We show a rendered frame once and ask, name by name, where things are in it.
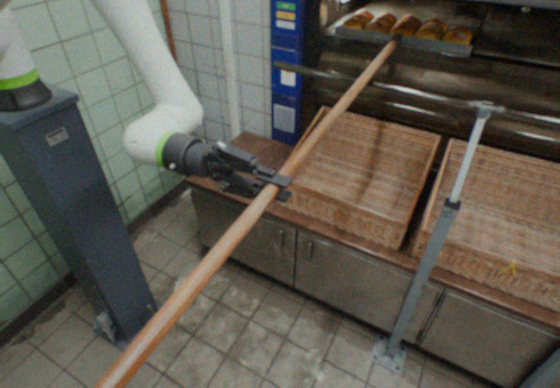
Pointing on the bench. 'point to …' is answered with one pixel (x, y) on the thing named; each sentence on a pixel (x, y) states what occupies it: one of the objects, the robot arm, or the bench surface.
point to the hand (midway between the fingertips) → (274, 185)
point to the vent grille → (283, 118)
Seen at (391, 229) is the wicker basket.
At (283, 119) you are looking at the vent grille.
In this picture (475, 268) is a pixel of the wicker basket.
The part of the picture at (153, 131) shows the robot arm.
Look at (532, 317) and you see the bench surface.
